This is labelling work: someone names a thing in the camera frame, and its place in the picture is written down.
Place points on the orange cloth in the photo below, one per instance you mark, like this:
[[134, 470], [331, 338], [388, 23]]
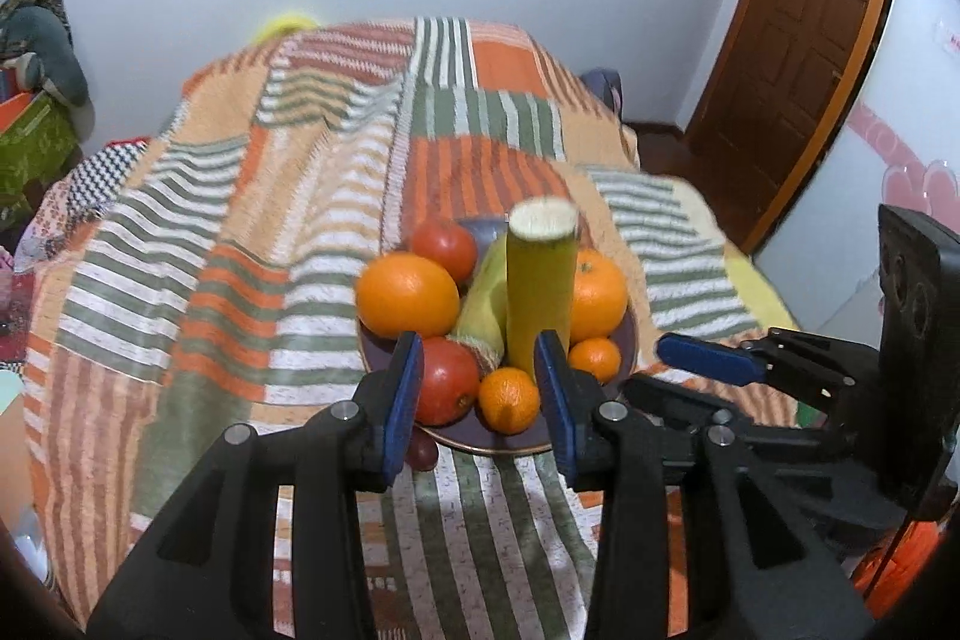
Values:
[[892, 565]]

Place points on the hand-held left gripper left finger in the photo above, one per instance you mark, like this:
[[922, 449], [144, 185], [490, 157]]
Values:
[[401, 400]]

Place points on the striped patchwork blanket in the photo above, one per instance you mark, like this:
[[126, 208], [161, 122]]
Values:
[[262, 235]]

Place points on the purple plate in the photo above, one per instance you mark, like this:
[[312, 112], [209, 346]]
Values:
[[495, 443]]

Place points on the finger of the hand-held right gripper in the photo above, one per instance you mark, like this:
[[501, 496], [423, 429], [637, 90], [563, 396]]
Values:
[[675, 396], [705, 355]]

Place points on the checkered cloth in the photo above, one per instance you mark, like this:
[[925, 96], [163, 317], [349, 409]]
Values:
[[105, 175]]

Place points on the grey plush toy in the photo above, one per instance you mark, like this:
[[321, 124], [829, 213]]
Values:
[[45, 55]]

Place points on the brown wooden door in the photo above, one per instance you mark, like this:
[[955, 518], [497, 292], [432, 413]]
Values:
[[795, 48]]

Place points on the yellow sheet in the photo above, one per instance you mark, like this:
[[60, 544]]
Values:
[[757, 287]]

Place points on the yellow round object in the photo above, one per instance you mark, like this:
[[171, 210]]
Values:
[[289, 25]]

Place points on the large orange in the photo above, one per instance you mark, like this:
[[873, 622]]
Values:
[[407, 295]]

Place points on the floral cloth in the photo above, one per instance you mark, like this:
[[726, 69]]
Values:
[[52, 224]]

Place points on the small tangerine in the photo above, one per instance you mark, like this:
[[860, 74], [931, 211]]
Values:
[[510, 400], [595, 359]]

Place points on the red tomato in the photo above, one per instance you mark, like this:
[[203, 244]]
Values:
[[444, 246], [448, 381]]

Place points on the small dark red plum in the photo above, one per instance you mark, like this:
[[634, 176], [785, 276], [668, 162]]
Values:
[[422, 451]]

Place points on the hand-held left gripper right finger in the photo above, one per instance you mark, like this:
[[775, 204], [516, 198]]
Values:
[[553, 396]]

